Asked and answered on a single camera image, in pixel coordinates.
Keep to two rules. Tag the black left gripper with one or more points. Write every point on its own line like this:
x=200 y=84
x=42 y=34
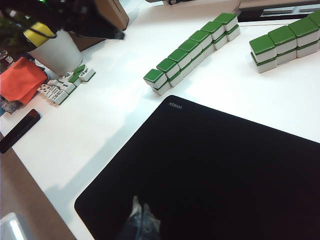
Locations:
x=82 y=15

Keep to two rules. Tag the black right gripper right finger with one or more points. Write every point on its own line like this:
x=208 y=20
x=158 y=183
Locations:
x=150 y=227

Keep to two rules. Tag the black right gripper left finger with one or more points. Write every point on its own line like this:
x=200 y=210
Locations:
x=131 y=225

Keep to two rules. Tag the mahjong tile with bird print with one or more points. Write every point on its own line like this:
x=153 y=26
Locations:
x=87 y=73

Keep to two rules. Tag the mahjong tile with small print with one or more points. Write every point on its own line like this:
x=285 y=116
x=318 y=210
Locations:
x=68 y=75

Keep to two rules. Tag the mahjong tile with dark print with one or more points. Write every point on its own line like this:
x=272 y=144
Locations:
x=63 y=86

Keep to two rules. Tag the plain white-faced mahjong tile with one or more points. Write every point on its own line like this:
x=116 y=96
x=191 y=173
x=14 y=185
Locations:
x=53 y=82

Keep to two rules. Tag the mahjong tile with bamboo print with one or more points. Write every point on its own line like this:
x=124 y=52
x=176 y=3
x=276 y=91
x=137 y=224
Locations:
x=57 y=95

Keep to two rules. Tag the mahjong tile with dot print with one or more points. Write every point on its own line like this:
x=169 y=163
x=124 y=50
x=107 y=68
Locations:
x=44 y=88

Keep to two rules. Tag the white plant pot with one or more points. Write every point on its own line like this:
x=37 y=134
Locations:
x=57 y=55

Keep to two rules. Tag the yellow tape roll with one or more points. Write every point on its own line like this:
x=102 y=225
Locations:
x=37 y=35

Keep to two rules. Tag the black mouse mat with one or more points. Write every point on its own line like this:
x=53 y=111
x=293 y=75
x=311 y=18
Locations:
x=225 y=175

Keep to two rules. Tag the green potted plant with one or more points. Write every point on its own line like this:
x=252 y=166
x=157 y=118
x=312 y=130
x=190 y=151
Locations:
x=11 y=30

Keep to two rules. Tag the orange cloth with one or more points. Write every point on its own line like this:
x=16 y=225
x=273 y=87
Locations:
x=22 y=80

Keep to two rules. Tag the clear plastic container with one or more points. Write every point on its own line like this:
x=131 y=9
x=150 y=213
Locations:
x=12 y=227

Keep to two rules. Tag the black smartphone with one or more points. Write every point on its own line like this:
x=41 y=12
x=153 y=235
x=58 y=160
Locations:
x=17 y=132

